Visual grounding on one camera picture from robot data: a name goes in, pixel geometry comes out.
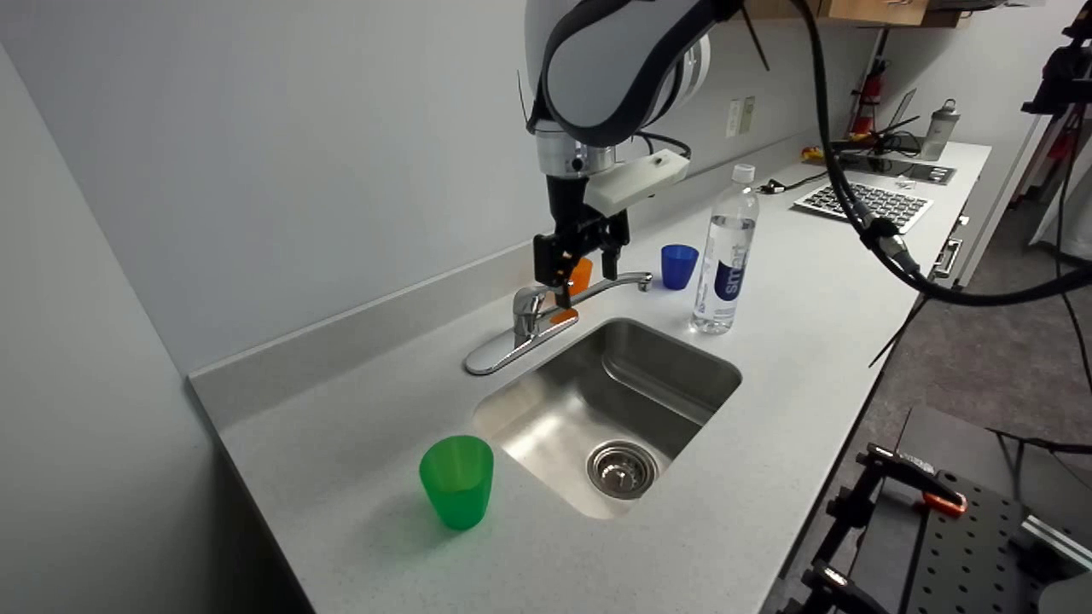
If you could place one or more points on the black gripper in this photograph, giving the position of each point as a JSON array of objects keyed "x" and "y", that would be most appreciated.
[{"x": 574, "y": 235}]

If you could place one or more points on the clear plastic water bottle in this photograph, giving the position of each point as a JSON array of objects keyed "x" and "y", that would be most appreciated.
[{"x": 726, "y": 261}]

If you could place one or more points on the chrome faucet spout and base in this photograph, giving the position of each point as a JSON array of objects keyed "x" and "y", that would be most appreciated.
[{"x": 496, "y": 358}]

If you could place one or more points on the stainless steel sink basin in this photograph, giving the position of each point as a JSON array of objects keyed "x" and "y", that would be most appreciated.
[{"x": 637, "y": 386}]

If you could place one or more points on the black clamp stand frame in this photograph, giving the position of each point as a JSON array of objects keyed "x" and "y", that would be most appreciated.
[{"x": 908, "y": 525}]

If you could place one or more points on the brown cardboard box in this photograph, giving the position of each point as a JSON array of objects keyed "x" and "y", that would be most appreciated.
[{"x": 866, "y": 7}]

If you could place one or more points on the round metal sink drain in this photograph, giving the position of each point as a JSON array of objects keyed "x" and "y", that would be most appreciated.
[{"x": 622, "y": 468}]

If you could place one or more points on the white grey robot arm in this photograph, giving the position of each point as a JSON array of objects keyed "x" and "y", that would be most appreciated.
[{"x": 608, "y": 71}]

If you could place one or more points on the white wall outlet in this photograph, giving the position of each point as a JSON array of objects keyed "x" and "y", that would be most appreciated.
[{"x": 743, "y": 117}]

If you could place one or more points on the orange plastic cup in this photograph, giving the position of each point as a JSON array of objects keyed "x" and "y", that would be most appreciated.
[{"x": 581, "y": 279}]

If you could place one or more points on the flat black tablet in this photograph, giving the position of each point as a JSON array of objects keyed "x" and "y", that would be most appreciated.
[{"x": 907, "y": 169}]

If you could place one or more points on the blue plastic cup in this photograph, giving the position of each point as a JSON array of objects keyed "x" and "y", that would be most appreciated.
[{"x": 680, "y": 268}]

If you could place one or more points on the green plastic cup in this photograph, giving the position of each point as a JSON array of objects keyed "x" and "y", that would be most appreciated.
[{"x": 459, "y": 484}]

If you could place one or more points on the grey computer keyboard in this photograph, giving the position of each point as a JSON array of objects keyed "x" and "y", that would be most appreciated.
[{"x": 870, "y": 204}]

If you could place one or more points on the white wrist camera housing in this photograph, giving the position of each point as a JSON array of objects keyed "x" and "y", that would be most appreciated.
[{"x": 637, "y": 181}]

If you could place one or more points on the black tripod stand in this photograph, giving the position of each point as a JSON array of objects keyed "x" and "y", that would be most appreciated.
[{"x": 1061, "y": 79}]

